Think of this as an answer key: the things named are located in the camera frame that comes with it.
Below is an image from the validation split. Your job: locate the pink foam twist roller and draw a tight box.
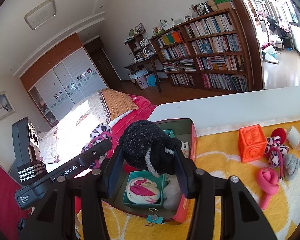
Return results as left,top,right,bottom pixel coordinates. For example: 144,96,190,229
256,167,279,210

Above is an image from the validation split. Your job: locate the teal cardboard box tray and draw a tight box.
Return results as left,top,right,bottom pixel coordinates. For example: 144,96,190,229
122,170,167,208

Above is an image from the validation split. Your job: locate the black fuzzy sock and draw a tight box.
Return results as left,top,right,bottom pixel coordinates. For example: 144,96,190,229
119,120,182,178

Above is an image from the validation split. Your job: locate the clear plastic bag wad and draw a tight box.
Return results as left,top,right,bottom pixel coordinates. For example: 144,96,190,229
162,174,182,211

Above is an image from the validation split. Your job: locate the teal cardboard box lid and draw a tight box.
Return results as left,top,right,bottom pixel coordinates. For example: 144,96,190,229
163,129,175,138

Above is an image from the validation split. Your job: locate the yellow white towel mat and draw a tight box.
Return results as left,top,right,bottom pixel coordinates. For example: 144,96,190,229
76,119,300,240

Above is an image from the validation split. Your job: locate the red metal tin box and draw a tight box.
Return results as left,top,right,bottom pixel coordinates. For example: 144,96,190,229
103,118,197,224

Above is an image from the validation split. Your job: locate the grey knitted sock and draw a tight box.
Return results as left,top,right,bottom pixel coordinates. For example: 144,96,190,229
283,153,300,181

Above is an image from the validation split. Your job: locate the teal binder clip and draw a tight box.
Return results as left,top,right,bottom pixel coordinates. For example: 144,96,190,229
144,207,165,226

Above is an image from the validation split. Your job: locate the white tape roll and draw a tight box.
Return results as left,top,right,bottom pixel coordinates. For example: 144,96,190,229
287,126,300,151

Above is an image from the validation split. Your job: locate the bed with red blanket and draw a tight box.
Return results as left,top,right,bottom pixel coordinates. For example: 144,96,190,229
39,90,157,172

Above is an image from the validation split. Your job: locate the white wardrobe with stickers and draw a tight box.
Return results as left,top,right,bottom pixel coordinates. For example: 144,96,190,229
20,33,108,127

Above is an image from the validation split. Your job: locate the orange checked pillow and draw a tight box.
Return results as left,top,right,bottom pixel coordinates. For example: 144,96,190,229
101,88,139,121

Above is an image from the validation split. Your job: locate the ceiling light panel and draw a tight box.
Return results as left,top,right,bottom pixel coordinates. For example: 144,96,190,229
24,0,57,30

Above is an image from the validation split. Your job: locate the wooden bookshelf with books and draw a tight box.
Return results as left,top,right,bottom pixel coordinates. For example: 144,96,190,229
150,9,253,93

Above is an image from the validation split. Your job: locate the dark wooden desk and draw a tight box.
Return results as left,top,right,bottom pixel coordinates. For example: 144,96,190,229
125,54,162,94

